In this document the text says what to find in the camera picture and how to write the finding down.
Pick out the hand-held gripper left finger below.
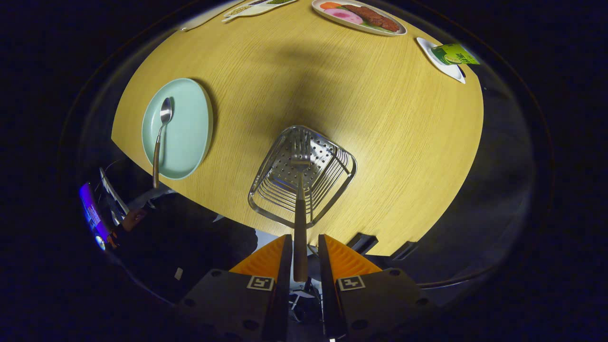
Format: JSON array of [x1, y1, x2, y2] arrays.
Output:
[[176, 234, 293, 342]]

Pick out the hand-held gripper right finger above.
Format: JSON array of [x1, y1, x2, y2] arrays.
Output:
[[317, 234, 440, 342]]

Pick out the wooden handle fork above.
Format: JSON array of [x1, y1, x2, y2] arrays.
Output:
[[291, 131, 312, 283]]

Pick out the wooden handle spoon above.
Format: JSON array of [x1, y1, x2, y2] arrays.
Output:
[[152, 97, 173, 190]]

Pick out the dark swivel chair base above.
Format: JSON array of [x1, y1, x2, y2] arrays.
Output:
[[289, 278, 324, 323]]

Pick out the perforated metal basket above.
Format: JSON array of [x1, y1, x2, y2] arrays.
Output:
[[247, 125, 358, 229]]

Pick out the white chair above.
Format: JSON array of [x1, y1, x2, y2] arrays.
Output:
[[127, 186, 177, 212]]

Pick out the mint green plate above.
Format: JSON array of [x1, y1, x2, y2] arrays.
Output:
[[142, 78, 213, 180]]

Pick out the open laptop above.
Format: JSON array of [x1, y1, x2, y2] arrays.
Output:
[[99, 166, 130, 224]]

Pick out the purple lit monitor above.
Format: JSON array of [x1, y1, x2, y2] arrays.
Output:
[[79, 182, 112, 251]]

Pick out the white coaster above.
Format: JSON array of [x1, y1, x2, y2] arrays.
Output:
[[417, 37, 466, 84]]

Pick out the green label drink bottle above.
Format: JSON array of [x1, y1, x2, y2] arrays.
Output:
[[431, 44, 480, 66]]

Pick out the green lettuce leaf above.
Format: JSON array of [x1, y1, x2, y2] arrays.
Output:
[[361, 19, 395, 34]]

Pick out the white divided condiment dish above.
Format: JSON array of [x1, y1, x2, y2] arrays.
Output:
[[222, 0, 298, 23]]

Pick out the white oval food plate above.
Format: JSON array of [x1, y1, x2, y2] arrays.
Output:
[[312, 0, 408, 37]]

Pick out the pink radish slice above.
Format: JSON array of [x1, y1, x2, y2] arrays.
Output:
[[324, 8, 364, 25]]

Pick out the brown meat slices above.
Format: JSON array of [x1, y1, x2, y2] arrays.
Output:
[[343, 4, 400, 33]]

